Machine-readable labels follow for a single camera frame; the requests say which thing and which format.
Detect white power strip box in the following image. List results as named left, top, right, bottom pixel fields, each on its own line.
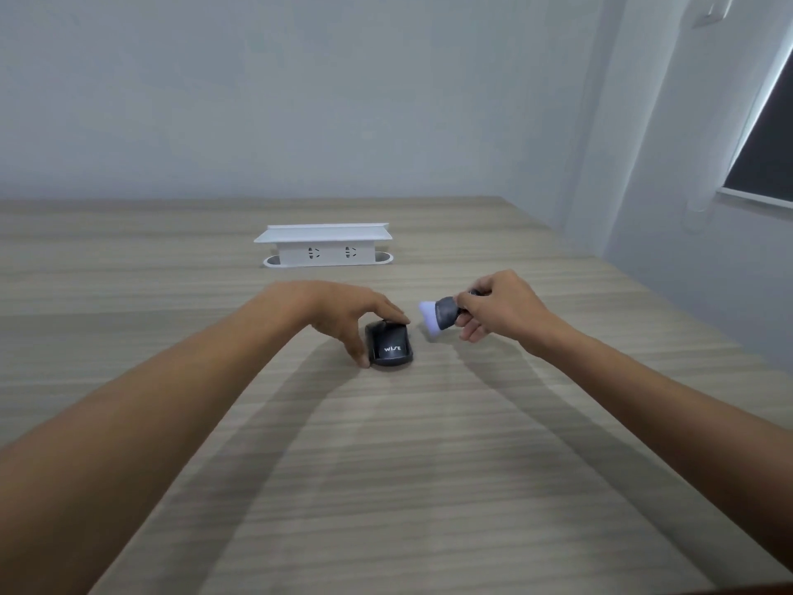
left=254, top=223, right=394, bottom=268

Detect grey cleaning brush white bristles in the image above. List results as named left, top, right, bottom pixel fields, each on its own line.
left=419, top=290, right=484, bottom=341

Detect black computer mouse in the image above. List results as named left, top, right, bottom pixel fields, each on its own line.
left=364, top=319, right=415, bottom=367

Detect person's left forearm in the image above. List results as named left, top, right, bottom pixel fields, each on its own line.
left=0, top=285, right=311, bottom=595

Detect dark window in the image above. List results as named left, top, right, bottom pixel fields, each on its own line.
left=719, top=46, right=793, bottom=210

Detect person's right forearm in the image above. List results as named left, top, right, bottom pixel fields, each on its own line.
left=519, top=319, right=793, bottom=574

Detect person's left hand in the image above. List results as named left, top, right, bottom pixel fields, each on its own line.
left=277, top=280, right=411, bottom=369

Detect person's right hand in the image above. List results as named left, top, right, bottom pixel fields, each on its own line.
left=455, top=269, right=555, bottom=357

